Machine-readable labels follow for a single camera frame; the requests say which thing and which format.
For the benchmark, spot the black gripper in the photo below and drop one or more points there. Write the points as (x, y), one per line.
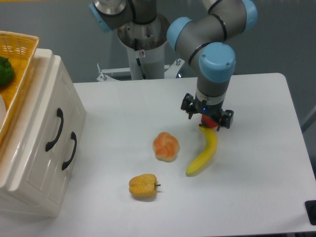
(208, 106)

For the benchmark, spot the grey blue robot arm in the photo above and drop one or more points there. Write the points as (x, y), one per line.
(200, 44)

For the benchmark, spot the white drawer cabinet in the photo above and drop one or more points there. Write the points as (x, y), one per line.
(16, 140)

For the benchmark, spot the red toy pepper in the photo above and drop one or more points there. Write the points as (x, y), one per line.
(208, 122)

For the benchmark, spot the yellow toy banana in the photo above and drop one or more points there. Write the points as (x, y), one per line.
(200, 162)

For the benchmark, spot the knotted toy bread roll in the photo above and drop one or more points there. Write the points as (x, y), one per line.
(166, 147)

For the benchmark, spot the yellow toy bell pepper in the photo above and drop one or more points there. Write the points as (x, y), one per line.
(144, 186)

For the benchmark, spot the black corner device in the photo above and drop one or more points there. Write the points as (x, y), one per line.
(310, 206)

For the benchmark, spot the yellow woven basket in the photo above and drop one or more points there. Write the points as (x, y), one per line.
(19, 49)

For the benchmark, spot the green toy pepper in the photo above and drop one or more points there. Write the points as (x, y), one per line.
(7, 73)

